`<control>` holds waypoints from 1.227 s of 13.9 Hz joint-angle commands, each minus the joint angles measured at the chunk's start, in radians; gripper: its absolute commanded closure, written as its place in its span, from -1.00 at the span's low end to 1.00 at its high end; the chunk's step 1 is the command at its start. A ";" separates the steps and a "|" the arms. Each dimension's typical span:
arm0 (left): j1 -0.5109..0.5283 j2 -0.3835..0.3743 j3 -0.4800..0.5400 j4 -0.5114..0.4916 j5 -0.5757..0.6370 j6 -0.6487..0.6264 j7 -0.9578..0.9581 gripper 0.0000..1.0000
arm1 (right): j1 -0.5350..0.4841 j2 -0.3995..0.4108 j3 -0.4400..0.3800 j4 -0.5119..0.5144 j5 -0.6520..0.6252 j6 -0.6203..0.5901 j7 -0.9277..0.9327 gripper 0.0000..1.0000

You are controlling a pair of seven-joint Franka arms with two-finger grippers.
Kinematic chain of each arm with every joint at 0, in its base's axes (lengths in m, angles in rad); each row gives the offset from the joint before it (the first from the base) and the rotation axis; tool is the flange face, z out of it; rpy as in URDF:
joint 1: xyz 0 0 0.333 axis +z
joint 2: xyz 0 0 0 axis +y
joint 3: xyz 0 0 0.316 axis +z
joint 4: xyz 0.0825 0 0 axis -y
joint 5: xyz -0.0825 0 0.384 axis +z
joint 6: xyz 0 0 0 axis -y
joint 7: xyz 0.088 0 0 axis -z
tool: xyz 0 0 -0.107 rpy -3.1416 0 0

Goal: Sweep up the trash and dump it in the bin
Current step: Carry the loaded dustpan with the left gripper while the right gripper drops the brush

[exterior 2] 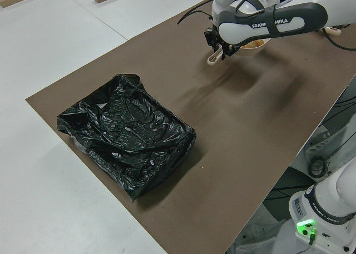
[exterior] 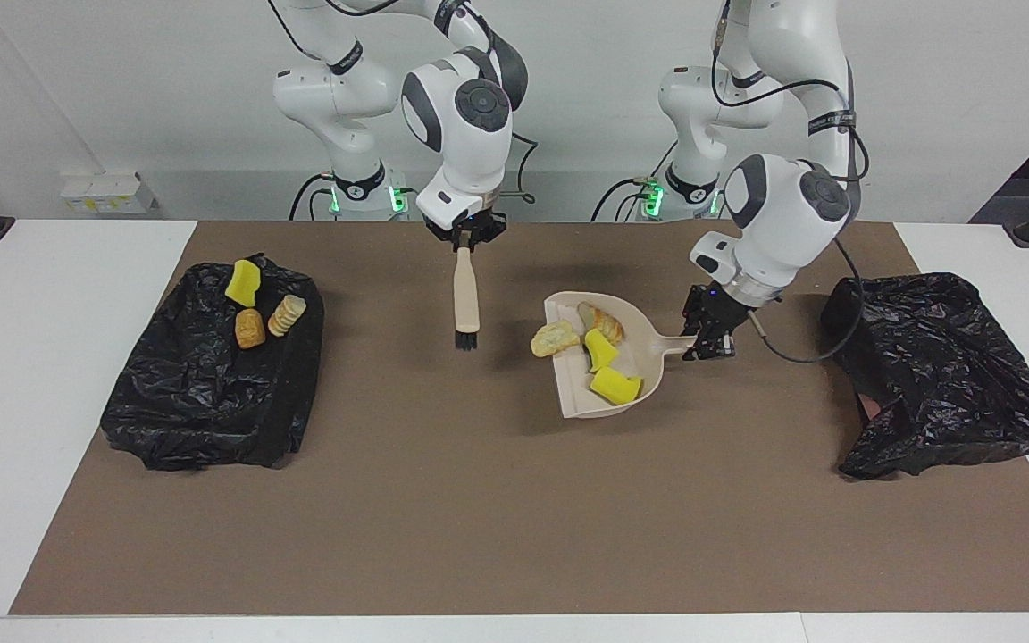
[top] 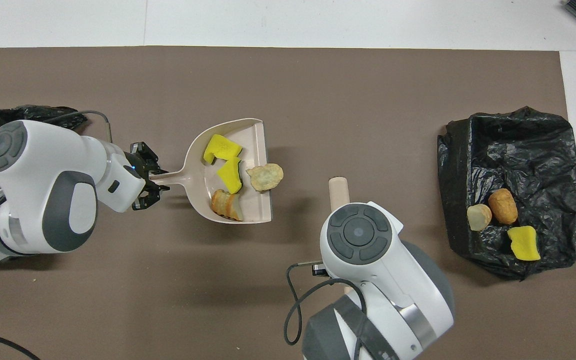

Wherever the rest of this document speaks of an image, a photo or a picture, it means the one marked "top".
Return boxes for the small curved yellow sponge piece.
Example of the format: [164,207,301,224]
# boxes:
[216,157,243,195]

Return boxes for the brown bread roll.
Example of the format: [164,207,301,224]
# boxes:
[488,188,519,225]

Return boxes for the pale green foam chunk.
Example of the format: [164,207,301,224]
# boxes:
[246,163,285,193]
[466,203,493,232]

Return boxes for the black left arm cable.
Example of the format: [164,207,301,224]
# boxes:
[0,109,115,360]

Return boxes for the black bagged bin pink spot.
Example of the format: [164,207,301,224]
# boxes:
[0,105,89,196]

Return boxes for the yellow sponge chunk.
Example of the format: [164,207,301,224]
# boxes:
[507,225,542,262]

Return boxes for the yellow sponge piece with print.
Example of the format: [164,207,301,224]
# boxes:
[203,134,243,165]

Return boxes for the brown table mat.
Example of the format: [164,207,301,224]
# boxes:
[0,46,576,360]

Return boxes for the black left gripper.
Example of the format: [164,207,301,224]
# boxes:
[129,141,171,212]

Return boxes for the black bag-lined trash bin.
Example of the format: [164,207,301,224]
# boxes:
[437,105,576,282]

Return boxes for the beige plastic dustpan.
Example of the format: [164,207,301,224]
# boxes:
[149,118,274,224]

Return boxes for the beige hand brush black bristles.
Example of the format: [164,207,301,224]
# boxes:
[328,176,351,213]

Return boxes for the brown bread crust piece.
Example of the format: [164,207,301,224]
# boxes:
[211,189,244,222]

